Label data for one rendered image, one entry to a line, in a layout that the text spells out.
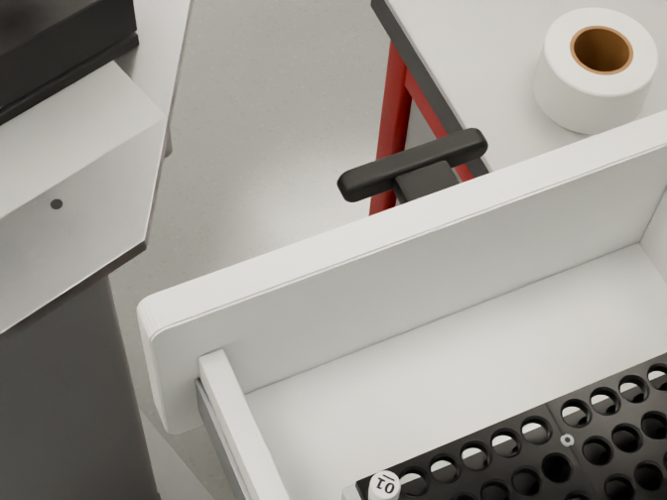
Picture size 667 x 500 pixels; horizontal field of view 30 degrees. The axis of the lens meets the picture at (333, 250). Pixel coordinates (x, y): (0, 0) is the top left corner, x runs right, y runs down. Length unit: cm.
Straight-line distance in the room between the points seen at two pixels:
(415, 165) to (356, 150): 113
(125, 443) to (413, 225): 72
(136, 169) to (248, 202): 90
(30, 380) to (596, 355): 52
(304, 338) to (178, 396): 6
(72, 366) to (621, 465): 59
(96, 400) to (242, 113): 72
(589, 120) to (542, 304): 18
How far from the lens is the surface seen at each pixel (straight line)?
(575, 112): 78
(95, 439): 117
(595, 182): 57
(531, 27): 84
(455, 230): 54
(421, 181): 57
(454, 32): 83
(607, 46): 80
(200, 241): 162
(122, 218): 74
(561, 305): 63
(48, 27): 75
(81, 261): 73
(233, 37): 182
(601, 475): 53
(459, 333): 62
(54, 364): 101
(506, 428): 53
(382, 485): 50
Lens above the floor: 138
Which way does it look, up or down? 59 degrees down
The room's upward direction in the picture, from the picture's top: 5 degrees clockwise
